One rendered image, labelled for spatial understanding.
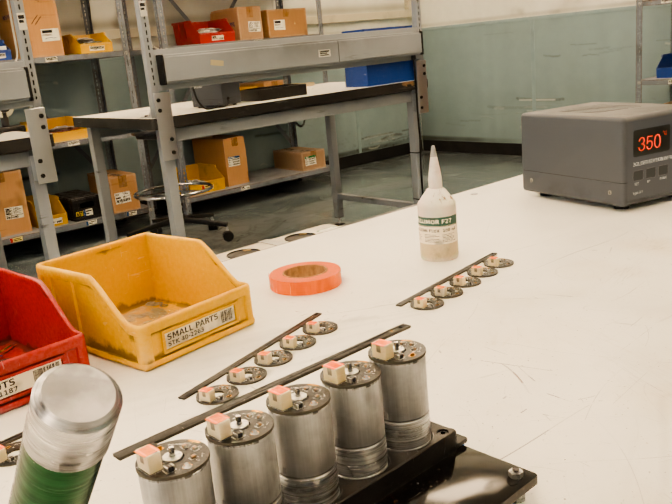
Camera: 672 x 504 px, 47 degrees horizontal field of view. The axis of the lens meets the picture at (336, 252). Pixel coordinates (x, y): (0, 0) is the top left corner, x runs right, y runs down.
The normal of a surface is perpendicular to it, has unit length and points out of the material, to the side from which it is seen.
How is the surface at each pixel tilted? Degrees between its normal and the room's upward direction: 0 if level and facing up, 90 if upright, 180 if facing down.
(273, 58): 90
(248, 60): 90
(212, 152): 91
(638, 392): 0
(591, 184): 90
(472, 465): 0
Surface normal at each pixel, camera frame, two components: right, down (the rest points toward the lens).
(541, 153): -0.88, 0.20
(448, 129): -0.75, 0.24
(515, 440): -0.09, -0.96
